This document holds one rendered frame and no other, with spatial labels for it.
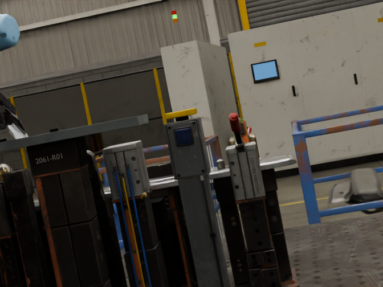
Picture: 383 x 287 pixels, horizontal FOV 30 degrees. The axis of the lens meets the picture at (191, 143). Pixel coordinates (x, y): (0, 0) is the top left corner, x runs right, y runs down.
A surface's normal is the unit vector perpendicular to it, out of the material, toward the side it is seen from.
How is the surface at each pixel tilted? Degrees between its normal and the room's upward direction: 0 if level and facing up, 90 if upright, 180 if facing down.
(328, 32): 90
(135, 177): 90
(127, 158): 90
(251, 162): 90
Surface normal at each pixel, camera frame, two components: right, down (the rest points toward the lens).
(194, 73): -0.21, 0.09
